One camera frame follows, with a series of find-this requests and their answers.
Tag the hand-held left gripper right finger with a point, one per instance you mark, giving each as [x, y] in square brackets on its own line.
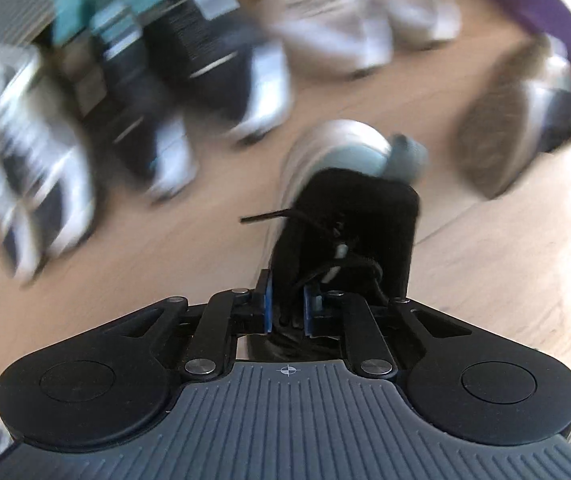
[309, 310]

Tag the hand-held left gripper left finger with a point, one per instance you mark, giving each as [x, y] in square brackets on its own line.
[268, 305]

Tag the black lace-up shoe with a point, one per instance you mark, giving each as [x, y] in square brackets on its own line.
[355, 220]

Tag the black teal sneaker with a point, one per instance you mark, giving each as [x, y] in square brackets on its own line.
[225, 60]
[135, 110]

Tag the white black sneaker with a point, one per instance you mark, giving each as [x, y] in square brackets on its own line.
[50, 150]
[10, 200]

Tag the white grey sneaker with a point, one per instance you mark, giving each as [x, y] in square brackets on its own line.
[330, 25]
[420, 5]

